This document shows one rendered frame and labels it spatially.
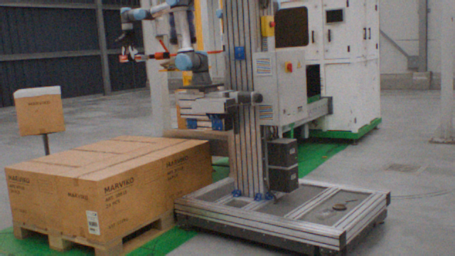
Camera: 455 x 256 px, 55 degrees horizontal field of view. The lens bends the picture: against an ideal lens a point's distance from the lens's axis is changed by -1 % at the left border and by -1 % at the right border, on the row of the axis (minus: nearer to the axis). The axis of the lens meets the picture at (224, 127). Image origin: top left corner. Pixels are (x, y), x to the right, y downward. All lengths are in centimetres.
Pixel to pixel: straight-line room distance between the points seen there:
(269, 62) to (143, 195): 122
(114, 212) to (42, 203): 60
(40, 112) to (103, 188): 177
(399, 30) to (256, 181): 943
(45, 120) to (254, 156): 218
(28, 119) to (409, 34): 964
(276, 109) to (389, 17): 956
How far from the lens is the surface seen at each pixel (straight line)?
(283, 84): 281
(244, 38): 298
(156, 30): 481
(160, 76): 488
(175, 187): 332
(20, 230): 361
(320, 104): 546
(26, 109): 442
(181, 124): 392
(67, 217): 310
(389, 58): 1221
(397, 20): 1215
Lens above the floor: 125
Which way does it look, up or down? 10 degrees down
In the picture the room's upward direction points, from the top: 4 degrees counter-clockwise
